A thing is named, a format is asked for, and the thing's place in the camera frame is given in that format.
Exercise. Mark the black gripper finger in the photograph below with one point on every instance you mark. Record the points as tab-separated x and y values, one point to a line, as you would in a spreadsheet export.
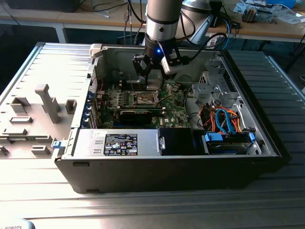
170	76
136	62

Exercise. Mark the silver green CPU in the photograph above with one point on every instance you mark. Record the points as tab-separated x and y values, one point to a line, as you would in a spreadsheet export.
155	84

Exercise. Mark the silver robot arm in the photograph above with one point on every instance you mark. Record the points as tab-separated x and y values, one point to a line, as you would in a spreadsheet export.
162	14

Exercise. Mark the CPU socket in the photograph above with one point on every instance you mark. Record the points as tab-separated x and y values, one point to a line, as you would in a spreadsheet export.
144	99

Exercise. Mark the green motherboard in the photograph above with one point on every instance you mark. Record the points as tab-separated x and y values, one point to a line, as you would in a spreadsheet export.
174	114

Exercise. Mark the grey case latch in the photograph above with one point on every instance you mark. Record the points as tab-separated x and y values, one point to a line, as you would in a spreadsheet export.
96	51

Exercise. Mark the silver metal disk bay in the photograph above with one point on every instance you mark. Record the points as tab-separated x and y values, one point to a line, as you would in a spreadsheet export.
214	91

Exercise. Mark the white label tag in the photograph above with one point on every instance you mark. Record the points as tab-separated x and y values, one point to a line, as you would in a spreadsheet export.
211	43

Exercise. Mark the black graphics card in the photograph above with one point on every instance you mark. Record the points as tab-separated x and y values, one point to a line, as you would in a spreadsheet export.
135	117

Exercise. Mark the black plastic shroud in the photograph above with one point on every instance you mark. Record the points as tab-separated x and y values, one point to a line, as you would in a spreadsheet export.
177	142

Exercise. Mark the black box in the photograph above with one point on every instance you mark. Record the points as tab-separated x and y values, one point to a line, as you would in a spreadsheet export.
216	14

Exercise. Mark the wooden desk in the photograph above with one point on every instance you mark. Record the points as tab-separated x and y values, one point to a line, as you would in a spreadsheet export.
71	20
262	28

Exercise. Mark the hard disk in blue carrier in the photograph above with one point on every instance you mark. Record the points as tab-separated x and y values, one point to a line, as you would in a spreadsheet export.
226	145

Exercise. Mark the silver power supply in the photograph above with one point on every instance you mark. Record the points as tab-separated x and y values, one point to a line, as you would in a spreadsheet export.
90	143

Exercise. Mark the metal heat sink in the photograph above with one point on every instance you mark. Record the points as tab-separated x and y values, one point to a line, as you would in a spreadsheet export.
249	15

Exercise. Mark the black PC case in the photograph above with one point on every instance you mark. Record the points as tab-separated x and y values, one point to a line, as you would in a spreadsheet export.
143	176

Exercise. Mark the black monitor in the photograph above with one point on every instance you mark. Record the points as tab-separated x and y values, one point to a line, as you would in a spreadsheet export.
43	4

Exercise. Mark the silver metal drive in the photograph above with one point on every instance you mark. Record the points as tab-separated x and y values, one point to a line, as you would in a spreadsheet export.
264	16

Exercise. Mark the blue plastic clip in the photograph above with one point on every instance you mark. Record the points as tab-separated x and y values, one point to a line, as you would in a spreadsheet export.
57	145

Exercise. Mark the grey parts rack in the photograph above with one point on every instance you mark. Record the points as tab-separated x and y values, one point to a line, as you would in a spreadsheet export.
35	119

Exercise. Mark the blue box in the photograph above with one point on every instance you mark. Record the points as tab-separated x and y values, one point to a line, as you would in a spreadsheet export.
281	3

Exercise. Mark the green RAM stick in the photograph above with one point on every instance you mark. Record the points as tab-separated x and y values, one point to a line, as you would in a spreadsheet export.
20	139

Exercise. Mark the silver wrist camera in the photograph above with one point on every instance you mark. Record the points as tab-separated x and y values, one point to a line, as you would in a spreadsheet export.
169	66

